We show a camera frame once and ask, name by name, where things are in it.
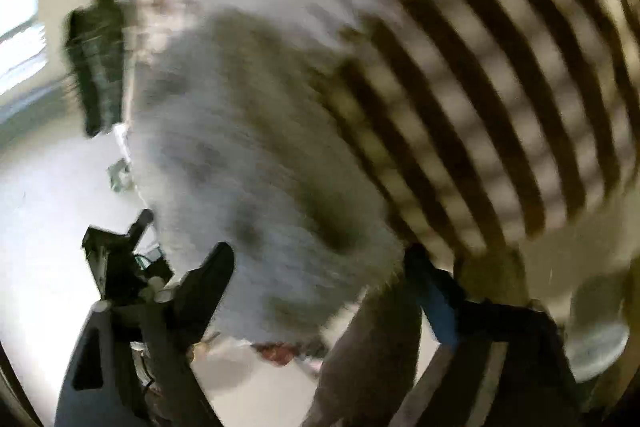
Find person's worn fleece trousers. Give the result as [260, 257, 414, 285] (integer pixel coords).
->
[304, 277, 427, 427]

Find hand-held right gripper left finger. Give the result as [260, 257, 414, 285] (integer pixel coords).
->
[54, 242, 236, 427]

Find grey fleece pants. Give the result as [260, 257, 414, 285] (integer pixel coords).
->
[125, 7, 407, 344]

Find stack of folded jeans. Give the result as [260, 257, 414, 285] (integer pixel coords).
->
[64, 0, 129, 138]

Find floral bed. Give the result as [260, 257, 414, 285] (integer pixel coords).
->
[100, 0, 637, 260]

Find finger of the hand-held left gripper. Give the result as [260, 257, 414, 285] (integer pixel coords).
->
[127, 209, 155, 249]

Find window with white frame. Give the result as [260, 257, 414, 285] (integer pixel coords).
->
[0, 0, 52, 110]

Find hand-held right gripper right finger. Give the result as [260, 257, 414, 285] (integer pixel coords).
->
[402, 244, 587, 427]

